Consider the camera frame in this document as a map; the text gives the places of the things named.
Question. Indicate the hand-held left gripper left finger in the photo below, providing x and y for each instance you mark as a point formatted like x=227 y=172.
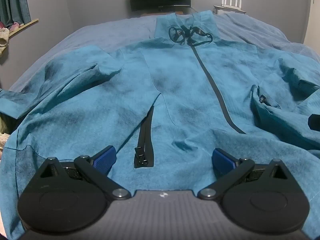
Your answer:
x=105 y=159

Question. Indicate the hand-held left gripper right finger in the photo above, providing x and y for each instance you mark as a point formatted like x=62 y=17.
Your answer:
x=221 y=159

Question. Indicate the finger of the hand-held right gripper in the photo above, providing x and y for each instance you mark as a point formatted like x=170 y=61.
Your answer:
x=315 y=121

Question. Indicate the blue zip jacket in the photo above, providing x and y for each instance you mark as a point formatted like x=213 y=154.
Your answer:
x=175 y=92

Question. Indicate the grey-blue bed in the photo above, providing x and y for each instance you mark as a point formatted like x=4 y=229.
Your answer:
x=100 y=35

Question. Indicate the white cabinet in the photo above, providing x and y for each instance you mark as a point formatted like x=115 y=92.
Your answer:
x=225 y=9

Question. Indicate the wooden monitor stand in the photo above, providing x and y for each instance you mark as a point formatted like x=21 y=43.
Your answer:
x=150 y=13

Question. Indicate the wooden window sill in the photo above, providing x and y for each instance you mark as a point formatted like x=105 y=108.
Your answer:
x=23 y=26

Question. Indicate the beige plush cloth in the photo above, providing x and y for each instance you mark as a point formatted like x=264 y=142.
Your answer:
x=3 y=38

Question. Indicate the pink cloth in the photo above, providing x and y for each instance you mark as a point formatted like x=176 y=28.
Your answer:
x=13 y=26

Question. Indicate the teal curtain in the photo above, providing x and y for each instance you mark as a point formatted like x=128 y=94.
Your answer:
x=15 y=0

